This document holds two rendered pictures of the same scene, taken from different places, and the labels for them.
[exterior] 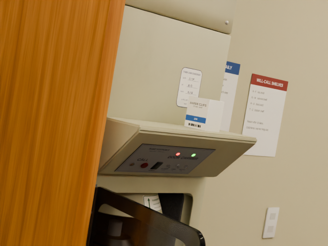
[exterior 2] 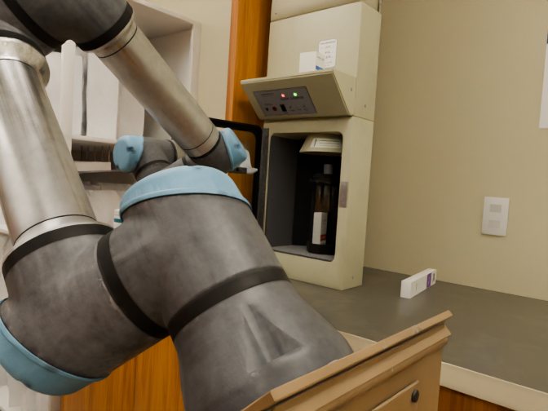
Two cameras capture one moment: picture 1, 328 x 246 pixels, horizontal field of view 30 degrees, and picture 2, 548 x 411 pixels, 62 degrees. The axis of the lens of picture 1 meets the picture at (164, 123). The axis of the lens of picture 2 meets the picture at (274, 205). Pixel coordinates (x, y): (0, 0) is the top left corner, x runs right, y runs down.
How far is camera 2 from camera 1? 1.68 m
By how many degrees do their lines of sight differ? 84
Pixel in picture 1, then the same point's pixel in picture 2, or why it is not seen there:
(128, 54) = (280, 47)
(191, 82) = (328, 49)
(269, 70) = not seen: outside the picture
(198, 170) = (321, 108)
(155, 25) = (296, 23)
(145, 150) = (260, 96)
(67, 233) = not seen: hidden behind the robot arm
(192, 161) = (302, 100)
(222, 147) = (307, 82)
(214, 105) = (305, 56)
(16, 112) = not seen: hidden behind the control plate
